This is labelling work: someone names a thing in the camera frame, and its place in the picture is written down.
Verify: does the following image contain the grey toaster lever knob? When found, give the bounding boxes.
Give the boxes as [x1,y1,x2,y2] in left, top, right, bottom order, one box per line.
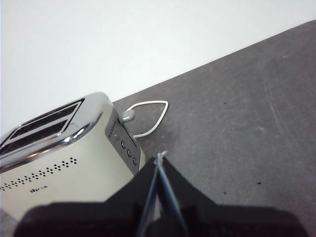
[119,109,137,123]

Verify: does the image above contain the cream two-slot toaster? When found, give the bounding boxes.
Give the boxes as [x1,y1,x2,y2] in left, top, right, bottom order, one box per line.
[0,92,147,221]

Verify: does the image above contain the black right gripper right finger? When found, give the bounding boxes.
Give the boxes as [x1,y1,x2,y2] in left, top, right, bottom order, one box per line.
[159,156,310,237]

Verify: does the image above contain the white power cable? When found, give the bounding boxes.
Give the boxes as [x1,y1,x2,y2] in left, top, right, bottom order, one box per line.
[125,99,170,138]

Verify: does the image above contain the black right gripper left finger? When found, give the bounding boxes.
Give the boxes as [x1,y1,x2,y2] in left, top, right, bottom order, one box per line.
[13,156,160,237]

